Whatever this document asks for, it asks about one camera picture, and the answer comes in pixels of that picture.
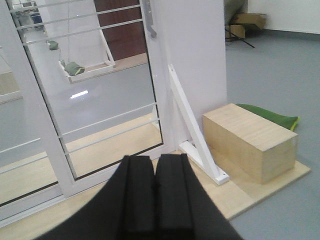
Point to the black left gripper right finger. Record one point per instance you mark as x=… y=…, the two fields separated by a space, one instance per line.
x=184 y=210

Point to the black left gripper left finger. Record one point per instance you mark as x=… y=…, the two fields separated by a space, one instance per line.
x=124 y=208

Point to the white framed transparent sliding door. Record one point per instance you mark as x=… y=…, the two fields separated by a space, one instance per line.
x=61 y=138

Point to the silver door handle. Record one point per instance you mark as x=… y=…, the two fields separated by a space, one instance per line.
x=149 y=18

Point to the dark red wooden door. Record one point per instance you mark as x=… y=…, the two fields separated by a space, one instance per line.
x=125 y=40

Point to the wooden base platform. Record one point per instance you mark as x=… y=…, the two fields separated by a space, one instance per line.
x=232 y=198

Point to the light wooden box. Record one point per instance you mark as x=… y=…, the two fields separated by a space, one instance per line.
x=261 y=148

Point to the white wooden base tray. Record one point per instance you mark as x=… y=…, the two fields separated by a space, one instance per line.
x=92 y=71

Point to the green sandbag in tray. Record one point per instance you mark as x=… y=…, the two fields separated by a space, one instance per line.
x=74 y=69

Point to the cardboard boxes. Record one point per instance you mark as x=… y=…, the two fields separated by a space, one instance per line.
x=242 y=23

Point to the white diagonal support bracket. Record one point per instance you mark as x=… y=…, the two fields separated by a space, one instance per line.
x=197 y=150

